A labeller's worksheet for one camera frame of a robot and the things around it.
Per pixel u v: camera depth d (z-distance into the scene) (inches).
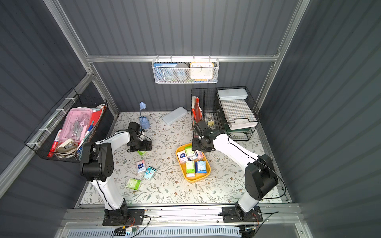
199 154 35.0
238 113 36.0
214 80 35.5
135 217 29.0
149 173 34.0
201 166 33.3
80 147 25.6
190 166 33.5
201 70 34.9
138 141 33.2
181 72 35.7
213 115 47.1
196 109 42.5
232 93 39.7
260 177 17.5
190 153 35.9
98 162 20.2
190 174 33.3
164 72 33.2
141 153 36.9
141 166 34.9
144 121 41.4
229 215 29.0
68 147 25.3
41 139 24.1
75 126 28.3
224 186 33.2
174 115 45.8
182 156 35.0
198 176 33.6
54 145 25.6
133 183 32.4
